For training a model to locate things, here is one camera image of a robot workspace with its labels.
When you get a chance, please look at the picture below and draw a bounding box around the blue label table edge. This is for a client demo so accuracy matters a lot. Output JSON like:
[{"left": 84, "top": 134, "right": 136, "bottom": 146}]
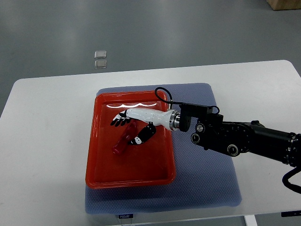
[{"left": 281, "top": 210, "right": 301, "bottom": 217}]

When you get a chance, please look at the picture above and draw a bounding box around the black table label tag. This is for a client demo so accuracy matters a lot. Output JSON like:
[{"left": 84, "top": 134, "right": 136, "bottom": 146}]
[{"left": 119, "top": 213, "right": 134, "bottom": 219}]

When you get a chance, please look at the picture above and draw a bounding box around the upper floor socket plate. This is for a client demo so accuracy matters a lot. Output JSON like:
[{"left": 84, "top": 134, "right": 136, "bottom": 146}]
[{"left": 94, "top": 50, "right": 107, "bottom": 59}]

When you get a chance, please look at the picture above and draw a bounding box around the blue-grey mesh mat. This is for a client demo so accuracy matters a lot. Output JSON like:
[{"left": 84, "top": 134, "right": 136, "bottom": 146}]
[{"left": 85, "top": 85, "right": 241, "bottom": 215}]

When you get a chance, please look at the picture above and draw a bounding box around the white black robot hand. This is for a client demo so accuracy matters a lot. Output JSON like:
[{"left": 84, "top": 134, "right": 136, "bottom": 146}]
[{"left": 111, "top": 108, "right": 180, "bottom": 145}]

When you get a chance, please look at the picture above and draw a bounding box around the red plastic tray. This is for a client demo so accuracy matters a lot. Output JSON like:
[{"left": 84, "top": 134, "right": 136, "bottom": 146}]
[{"left": 86, "top": 90, "right": 175, "bottom": 189}]

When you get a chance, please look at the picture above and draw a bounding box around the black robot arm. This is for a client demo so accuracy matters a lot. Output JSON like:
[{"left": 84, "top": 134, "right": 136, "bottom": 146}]
[{"left": 111, "top": 102, "right": 301, "bottom": 171}]

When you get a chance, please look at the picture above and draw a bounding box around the red pepper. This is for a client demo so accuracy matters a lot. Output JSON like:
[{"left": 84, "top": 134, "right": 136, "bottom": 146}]
[{"left": 112, "top": 121, "right": 137, "bottom": 155}]

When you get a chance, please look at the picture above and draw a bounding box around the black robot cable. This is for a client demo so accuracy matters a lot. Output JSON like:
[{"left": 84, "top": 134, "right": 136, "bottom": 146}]
[{"left": 282, "top": 166, "right": 301, "bottom": 195}]

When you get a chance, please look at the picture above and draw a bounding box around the white table leg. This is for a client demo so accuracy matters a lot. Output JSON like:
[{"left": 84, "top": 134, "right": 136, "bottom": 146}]
[{"left": 244, "top": 215, "right": 258, "bottom": 226}]

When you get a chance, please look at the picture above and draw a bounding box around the wooden box corner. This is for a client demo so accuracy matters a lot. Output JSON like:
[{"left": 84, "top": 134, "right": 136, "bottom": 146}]
[{"left": 266, "top": 0, "right": 301, "bottom": 11}]

